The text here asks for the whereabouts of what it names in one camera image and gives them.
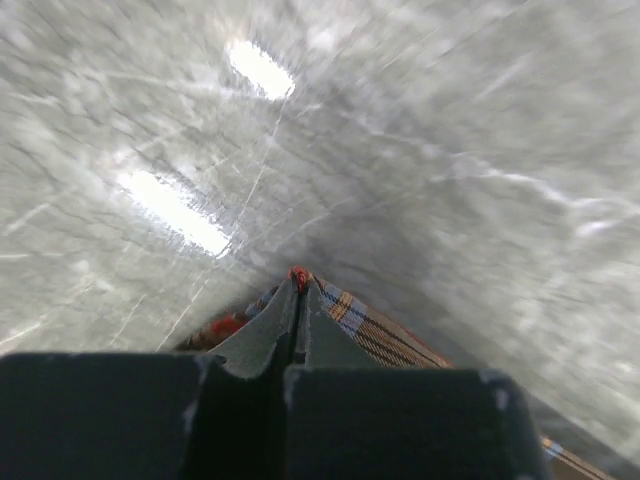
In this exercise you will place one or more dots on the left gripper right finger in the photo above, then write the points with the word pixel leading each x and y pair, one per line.
pixel 347 417

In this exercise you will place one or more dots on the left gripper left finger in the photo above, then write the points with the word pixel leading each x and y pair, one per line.
pixel 171 415

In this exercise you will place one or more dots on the plaid long sleeve shirt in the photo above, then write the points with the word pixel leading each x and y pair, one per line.
pixel 385 340

